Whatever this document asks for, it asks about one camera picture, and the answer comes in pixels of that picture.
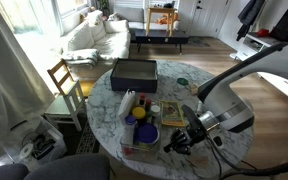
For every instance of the clear floor storage bin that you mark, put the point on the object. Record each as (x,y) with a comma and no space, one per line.
(59,146)

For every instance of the light sheer curtain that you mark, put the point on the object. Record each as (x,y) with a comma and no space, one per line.
(7,83)

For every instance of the yellow lid dark bottle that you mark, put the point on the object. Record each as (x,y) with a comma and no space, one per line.
(139,112)

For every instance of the green house plant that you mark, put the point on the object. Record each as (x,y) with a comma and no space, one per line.
(103,5)

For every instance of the blue lid green can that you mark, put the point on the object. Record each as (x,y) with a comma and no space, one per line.
(147,133)

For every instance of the white sofa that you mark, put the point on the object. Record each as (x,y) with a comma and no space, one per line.
(110,46)

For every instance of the white bottle blue cap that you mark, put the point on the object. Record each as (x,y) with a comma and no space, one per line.
(128,133)

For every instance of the white wooden chair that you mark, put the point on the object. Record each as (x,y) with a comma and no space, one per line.
(60,105)

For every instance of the red cap slim bottle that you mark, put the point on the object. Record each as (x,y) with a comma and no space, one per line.
(142,97)

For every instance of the light grey loveseat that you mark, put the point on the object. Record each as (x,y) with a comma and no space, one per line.
(130,15)

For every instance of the yellow green picture book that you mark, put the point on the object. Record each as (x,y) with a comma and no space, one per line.
(171,113)

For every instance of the wooden slat chair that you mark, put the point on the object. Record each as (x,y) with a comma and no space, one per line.
(56,65)

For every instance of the patterned floor mat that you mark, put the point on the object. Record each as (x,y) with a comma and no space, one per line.
(87,143)

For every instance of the small dark door rug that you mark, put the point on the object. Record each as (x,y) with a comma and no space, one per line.
(199,41)

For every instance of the white plastic bottle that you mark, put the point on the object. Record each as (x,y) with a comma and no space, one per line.
(155,110)

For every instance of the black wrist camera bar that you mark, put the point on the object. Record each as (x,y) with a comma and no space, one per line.
(192,116)

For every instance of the large bright window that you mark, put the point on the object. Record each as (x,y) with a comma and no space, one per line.
(34,13)

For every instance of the yellow wooden side table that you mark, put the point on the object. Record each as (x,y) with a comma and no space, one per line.
(160,10)

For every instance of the round green lid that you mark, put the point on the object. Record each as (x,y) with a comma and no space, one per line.
(182,81)

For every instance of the white tape roll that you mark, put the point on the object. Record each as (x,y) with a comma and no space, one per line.
(26,151)

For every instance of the white door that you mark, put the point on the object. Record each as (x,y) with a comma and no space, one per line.
(210,16)

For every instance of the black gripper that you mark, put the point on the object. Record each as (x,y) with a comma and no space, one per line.
(195,136)

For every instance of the dark hanging jacket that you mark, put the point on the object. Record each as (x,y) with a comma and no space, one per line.
(250,13)

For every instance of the orange plush toy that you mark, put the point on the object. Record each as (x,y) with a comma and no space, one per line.
(165,19)

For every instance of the blue grey upholstered chair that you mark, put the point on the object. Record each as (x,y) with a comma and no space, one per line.
(67,168)

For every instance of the navy cardboard box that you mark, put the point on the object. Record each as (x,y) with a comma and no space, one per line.
(134,86)

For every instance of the white TV stand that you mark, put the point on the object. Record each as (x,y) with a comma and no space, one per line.
(247,53)

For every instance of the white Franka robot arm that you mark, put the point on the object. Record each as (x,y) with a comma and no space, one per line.
(284,60)

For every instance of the dark coffee table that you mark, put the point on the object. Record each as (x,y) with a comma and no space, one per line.
(160,35)

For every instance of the floral cushion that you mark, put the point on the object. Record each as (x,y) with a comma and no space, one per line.
(115,16)

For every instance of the crumpled grey white blanket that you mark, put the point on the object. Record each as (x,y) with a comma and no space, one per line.
(80,55)

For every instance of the clear plastic organizer bin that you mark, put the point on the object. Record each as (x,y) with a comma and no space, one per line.
(140,154)

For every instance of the red cap green bottle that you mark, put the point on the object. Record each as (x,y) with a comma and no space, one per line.
(148,101)

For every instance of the small wooden block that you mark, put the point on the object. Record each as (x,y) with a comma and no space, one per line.
(194,91)
(192,85)

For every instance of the small red item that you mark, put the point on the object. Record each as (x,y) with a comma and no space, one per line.
(263,32)

